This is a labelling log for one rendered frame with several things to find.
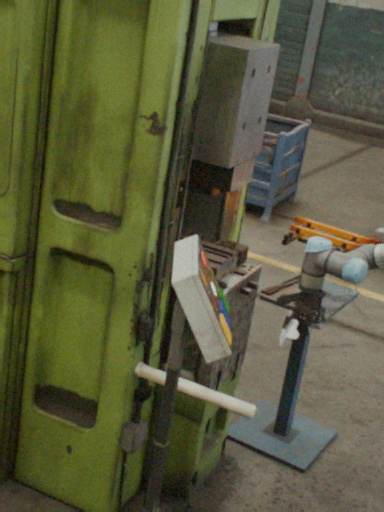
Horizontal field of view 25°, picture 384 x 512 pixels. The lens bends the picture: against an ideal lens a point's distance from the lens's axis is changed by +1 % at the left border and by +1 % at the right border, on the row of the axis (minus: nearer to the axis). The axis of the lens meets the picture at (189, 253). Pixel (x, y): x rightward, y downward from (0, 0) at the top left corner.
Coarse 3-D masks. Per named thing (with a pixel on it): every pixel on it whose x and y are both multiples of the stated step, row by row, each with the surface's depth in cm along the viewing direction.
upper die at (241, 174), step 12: (192, 168) 305; (204, 168) 303; (216, 168) 301; (240, 168) 304; (252, 168) 316; (192, 180) 307; (204, 180) 305; (216, 180) 303; (228, 180) 301; (240, 180) 308
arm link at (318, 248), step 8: (312, 240) 261; (320, 240) 262; (328, 240) 263; (312, 248) 260; (320, 248) 260; (328, 248) 260; (304, 256) 265; (312, 256) 261; (320, 256) 260; (304, 264) 264; (312, 264) 262; (320, 264) 260; (304, 272) 264; (312, 272) 262; (320, 272) 263
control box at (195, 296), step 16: (192, 240) 273; (176, 256) 265; (192, 256) 260; (176, 272) 253; (192, 272) 248; (208, 272) 269; (176, 288) 247; (192, 288) 247; (208, 288) 256; (192, 304) 249; (208, 304) 249; (192, 320) 251; (208, 320) 251; (208, 336) 252; (224, 336) 253; (208, 352) 254; (224, 352) 254
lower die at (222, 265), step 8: (200, 240) 334; (224, 248) 329; (208, 256) 319; (216, 256) 320; (224, 256) 320; (232, 256) 324; (216, 264) 316; (224, 264) 318; (232, 264) 327; (216, 272) 313; (224, 272) 321
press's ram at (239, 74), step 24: (216, 48) 285; (240, 48) 281; (264, 48) 292; (216, 72) 287; (240, 72) 283; (264, 72) 299; (216, 96) 289; (240, 96) 285; (264, 96) 306; (216, 120) 291; (240, 120) 291; (264, 120) 313; (216, 144) 294; (240, 144) 297
